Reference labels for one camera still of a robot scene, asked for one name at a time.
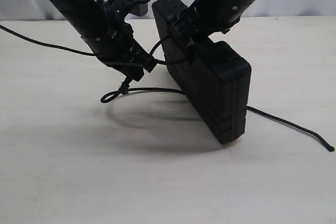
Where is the black cord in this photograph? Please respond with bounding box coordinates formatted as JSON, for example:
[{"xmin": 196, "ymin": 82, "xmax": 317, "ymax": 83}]
[{"xmin": 100, "ymin": 37, "xmax": 335, "ymax": 153}]

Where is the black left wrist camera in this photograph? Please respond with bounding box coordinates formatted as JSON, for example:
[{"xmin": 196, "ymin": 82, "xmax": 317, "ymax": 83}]
[{"xmin": 107, "ymin": 0, "xmax": 150, "ymax": 17}]

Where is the black plastic case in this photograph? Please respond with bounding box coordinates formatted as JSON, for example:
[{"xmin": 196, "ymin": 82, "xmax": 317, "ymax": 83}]
[{"xmin": 152, "ymin": 0, "xmax": 252, "ymax": 145}]

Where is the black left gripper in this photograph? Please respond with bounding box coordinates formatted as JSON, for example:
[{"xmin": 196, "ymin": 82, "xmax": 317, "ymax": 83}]
[{"xmin": 48, "ymin": 0, "xmax": 155, "ymax": 82}]

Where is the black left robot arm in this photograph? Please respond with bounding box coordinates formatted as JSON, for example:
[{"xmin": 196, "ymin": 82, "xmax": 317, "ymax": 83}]
[{"xmin": 49, "ymin": 0, "xmax": 156, "ymax": 81}]

